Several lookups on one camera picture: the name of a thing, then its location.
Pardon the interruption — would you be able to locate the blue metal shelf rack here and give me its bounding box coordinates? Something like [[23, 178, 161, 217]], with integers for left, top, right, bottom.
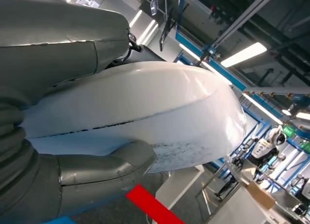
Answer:
[[44, 190, 131, 224]]

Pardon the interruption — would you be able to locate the red barrier belt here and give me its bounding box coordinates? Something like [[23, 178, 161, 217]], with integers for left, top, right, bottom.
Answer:
[[125, 184, 186, 224]]

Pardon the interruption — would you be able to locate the long ceiling light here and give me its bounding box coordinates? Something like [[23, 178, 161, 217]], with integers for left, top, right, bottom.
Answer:
[[221, 42, 267, 68], [243, 93, 284, 125]]

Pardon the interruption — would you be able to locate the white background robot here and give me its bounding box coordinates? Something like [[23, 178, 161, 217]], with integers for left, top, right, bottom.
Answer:
[[250, 125, 287, 160]]

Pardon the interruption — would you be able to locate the cardboard box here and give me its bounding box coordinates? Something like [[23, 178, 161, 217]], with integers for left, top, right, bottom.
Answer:
[[244, 180, 276, 210]]

